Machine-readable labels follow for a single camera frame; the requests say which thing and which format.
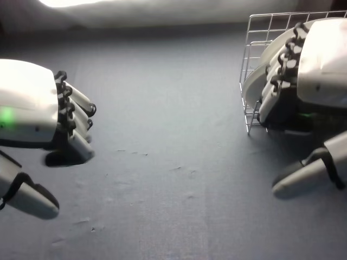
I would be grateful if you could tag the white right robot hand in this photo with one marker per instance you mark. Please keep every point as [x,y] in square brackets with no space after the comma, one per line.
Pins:
[325,67]

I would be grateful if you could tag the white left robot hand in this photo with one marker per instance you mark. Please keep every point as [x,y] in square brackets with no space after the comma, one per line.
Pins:
[24,103]

